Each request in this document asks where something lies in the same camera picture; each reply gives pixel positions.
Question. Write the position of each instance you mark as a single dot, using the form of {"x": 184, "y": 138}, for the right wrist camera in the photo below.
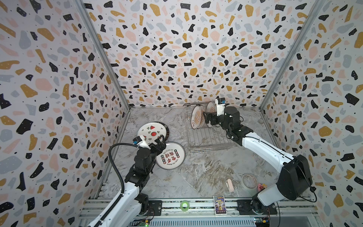
{"x": 220, "y": 106}

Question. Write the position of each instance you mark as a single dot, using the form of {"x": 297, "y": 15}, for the colourful card pack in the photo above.
{"x": 219, "y": 205}

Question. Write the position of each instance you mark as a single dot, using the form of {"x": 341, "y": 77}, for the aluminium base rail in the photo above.
{"x": 298, "y": 213}

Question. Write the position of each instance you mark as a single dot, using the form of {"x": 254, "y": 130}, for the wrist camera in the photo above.
{"x": 139, "y": 141}
{"x": 220, "y": 106}

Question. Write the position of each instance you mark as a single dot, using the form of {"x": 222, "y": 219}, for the green tape roll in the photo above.
{"x": 184, "y": 206}

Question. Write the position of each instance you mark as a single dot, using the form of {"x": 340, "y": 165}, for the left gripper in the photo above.
{"x": 162, "y": 141}

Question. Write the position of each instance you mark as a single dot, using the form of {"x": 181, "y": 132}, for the red character white plate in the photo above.
{"x": 172, "y": 157}

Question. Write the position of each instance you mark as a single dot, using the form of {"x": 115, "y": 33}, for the pink eraser block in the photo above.
{"x": 229, "y": 185}

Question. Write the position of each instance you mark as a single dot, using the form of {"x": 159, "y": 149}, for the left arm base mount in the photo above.
{"x": 151, "y": 208}

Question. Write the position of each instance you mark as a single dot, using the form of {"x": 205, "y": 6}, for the pink yellow small toy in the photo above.
{"x": 261, "y": 186}

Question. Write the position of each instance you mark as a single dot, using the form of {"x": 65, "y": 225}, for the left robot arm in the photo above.
{"x": 130, "y": 202}

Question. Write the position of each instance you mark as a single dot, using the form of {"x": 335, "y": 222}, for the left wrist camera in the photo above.
{"x": 139, "y": 141}

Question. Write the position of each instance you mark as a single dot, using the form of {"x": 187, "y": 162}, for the beige patterned plate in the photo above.
{"x": 210, "y": 109}

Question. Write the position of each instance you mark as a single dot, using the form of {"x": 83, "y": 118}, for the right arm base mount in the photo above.
{"x": 254, "y": 207}

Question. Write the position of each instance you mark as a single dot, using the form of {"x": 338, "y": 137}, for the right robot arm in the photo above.
{"x": 294, "y": 172}

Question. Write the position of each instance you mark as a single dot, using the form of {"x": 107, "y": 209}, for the wire dish rack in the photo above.
{"x": 204, "y": 138}

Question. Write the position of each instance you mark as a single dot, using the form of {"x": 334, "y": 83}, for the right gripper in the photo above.
{"x": 208, "y": 118}

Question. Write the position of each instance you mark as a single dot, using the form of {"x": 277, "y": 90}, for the brown patterned plate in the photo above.
{"x": 202, "y": 121}
{"x": 196, "y": 117}

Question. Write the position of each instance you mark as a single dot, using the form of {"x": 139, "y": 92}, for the fruit patterned white plate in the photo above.
{"x": 152, "y": 131}

